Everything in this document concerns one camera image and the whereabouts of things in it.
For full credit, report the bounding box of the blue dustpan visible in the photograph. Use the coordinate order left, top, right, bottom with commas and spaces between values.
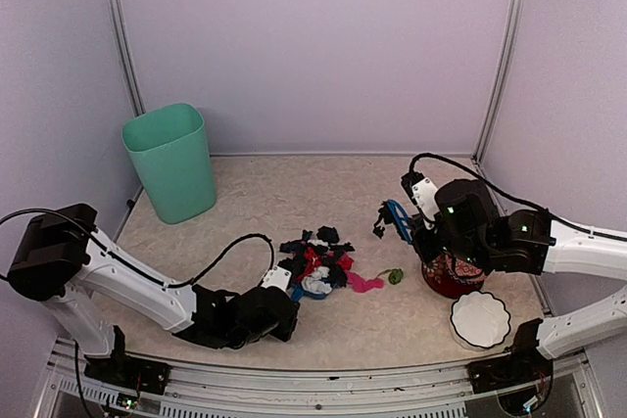
290, 286, 328, 302

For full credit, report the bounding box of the blue hand brush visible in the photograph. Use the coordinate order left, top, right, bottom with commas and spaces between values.
372, 200, 412, 245

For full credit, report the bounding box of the teal plastic waste bin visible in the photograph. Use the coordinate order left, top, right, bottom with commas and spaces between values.
121, 103, 217, 225

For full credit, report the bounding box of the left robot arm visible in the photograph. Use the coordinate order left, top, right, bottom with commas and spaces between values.
1, 204, 300, 384

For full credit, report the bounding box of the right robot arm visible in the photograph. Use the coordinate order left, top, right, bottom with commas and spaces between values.
403, 173, 626, 383

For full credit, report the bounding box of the red floral bowl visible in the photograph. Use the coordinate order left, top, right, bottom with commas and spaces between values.
421, 255, 487, 300

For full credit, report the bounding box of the green paper scrap right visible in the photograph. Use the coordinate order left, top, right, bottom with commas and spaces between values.
376, 268, 405, 285

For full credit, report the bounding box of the white scalloped bowl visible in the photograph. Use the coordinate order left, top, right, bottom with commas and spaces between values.
449, 291, 511, 351

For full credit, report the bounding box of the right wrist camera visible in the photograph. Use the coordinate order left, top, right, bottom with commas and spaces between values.
401, 171, 440, 229

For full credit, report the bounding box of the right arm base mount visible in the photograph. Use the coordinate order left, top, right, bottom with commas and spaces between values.
467, 318, 554, 394

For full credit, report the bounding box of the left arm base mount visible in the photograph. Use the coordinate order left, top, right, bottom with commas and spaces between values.
84, 325, 170, 395

